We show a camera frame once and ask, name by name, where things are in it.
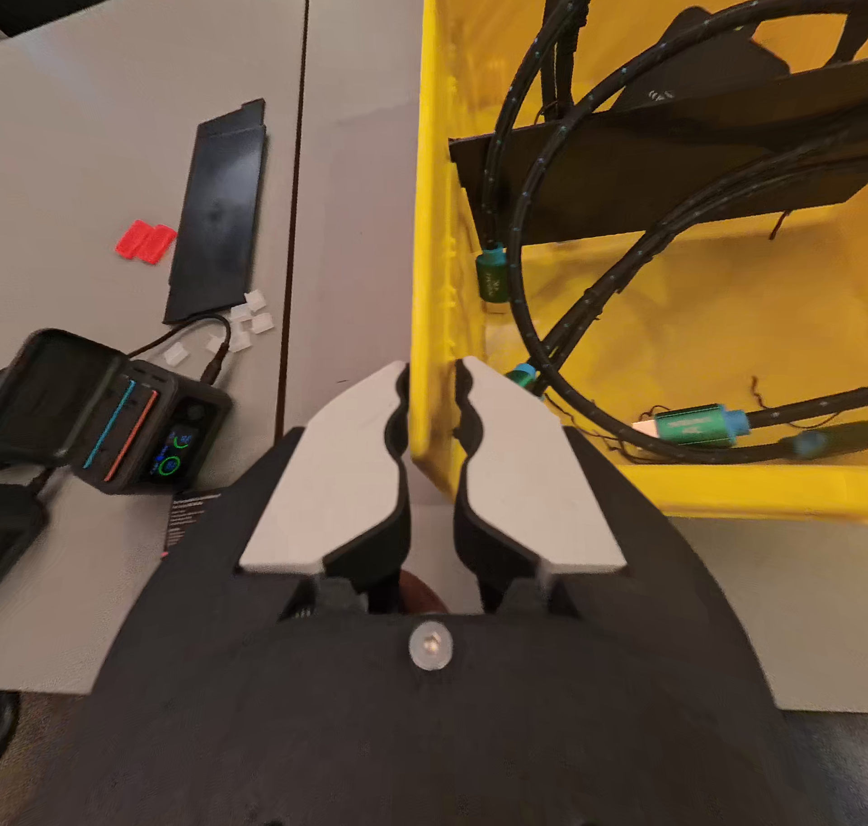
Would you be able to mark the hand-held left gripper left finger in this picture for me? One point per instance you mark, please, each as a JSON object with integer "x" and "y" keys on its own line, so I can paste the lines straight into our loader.
{"x": 332, "y": 494}

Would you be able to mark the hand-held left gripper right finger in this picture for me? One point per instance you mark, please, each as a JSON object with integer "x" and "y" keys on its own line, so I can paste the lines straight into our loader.
{"x": 543, "y": 494}

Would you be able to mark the yellow plastic bin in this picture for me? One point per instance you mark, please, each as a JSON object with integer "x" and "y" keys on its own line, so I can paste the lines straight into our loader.
{"x": 651, "y": 325}

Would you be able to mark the cluster of small white clips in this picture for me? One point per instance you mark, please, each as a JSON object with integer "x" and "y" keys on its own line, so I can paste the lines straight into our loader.
{"x": 244, "y": 322}

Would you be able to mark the thin dark twist tie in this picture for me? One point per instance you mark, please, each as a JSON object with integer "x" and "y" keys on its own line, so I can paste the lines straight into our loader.
{"x": 754, "y": 392}

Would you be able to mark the open black zip case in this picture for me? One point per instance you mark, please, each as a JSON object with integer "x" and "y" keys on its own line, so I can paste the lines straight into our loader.
{"x": 109, "y": 413}

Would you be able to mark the black flat divider panel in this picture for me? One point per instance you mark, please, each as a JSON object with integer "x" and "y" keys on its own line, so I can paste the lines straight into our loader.
{"x": 217, "y": 216}

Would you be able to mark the small red plastic piece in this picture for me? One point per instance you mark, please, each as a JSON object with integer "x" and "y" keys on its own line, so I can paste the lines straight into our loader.
{"x": 145, "y": 242}

